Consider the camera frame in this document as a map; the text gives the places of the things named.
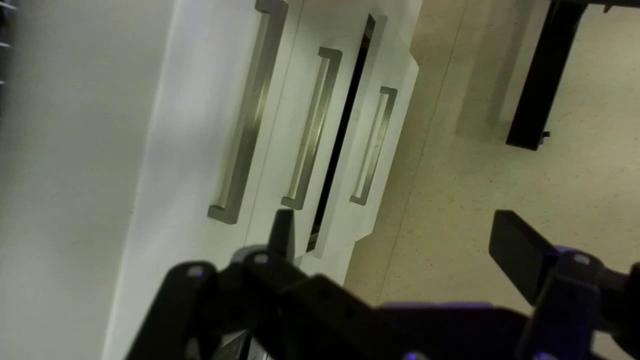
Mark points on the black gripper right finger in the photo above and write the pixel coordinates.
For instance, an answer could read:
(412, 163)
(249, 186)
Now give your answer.
(521, 253)

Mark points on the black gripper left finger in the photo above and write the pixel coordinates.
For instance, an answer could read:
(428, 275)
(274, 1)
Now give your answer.
(281, 240)

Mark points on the white top drawer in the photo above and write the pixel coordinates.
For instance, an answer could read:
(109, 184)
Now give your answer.
(220, 80)

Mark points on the white drawer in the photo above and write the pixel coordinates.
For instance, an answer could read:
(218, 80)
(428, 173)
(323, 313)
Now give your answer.
(220, 80)
(309, 117)
(370, 141)

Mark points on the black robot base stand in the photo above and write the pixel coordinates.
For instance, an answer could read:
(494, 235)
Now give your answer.
(545, 73)

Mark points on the white lower drawer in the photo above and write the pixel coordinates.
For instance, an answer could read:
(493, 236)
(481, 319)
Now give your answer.
(370, 141)

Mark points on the white middle drawer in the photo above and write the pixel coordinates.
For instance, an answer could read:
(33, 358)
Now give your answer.
(309, 117)

